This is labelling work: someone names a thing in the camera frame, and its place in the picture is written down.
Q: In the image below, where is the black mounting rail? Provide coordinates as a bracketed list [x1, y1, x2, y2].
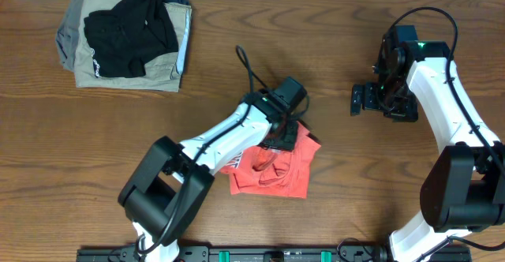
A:
[76, 245, 473, 262]

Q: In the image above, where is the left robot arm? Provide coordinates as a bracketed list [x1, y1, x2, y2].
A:
[118, 88, 307, 261]

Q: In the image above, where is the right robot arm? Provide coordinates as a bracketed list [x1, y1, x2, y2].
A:
[350, 37, 504, 261]

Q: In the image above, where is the grey folded garment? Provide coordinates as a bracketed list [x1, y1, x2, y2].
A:
[55, 0, 84, 71]

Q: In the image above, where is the red orange t-shirt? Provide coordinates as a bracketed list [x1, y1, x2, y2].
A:
[220, 124, 320, 199]

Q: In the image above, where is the black looped base cable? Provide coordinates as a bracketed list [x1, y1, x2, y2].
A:
[337, 237, 376, 262]

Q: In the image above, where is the black folded garment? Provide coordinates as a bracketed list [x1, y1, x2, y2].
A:
[84, 0, 178, 78]

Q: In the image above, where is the khaki folded garment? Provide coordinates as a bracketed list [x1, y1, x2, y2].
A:
[73, 0, 193, 92]

